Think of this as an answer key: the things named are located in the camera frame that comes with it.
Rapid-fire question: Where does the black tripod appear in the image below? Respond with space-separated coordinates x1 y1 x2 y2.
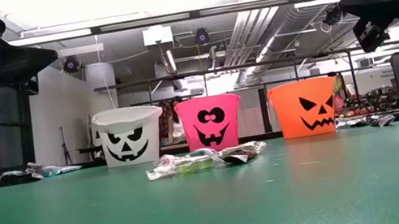
57 125 75 166

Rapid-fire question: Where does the black background shelf frame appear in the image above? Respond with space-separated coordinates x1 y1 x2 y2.
92 34 399 162

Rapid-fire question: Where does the white round pillar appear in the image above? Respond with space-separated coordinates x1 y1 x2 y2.
83 59 122 116

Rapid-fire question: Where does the dark brown candy wrapper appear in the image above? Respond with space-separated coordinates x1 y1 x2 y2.
219 145 259 168

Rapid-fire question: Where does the orange halloween face bucket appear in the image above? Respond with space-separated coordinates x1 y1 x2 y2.
265 75 345 144

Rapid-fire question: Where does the white halloween face bucket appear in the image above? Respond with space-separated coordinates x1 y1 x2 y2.
88 100 172 172

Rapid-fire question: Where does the hanging tube lamp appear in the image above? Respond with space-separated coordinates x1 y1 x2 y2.
161 48 179 77

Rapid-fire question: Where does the silver ventilation duct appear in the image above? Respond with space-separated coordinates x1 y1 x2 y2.
212 0 345 87

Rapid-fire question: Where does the black ceiling spotlight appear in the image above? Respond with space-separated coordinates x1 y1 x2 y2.
320 3 345 28

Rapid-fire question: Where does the white ceiling box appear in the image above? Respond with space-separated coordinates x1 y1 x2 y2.
140 22 175 48

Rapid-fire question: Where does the pink halloween face bucket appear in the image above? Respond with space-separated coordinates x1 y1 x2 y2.
172 90 250 158

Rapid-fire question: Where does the overhead LED light bar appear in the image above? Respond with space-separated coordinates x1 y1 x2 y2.
7 0 318 54

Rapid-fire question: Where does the round black ceiling camera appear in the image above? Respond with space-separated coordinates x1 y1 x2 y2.
61 54 83 75
191 26 212 47

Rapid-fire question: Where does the person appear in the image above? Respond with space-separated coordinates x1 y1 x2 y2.
387 50 399 73
153 94 191 148

